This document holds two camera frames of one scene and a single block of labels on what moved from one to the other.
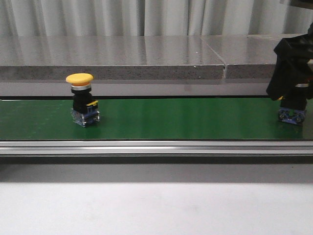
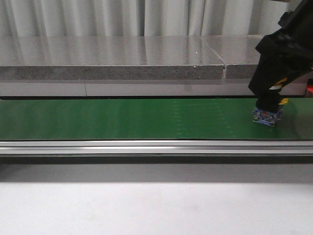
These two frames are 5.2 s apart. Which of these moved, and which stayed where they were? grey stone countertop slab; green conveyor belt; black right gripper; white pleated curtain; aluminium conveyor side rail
Moved: black right gripper
Stayed: aluminium conveyor side rail; green conveyor belt; white pleated curtain; grey stone countertop slab
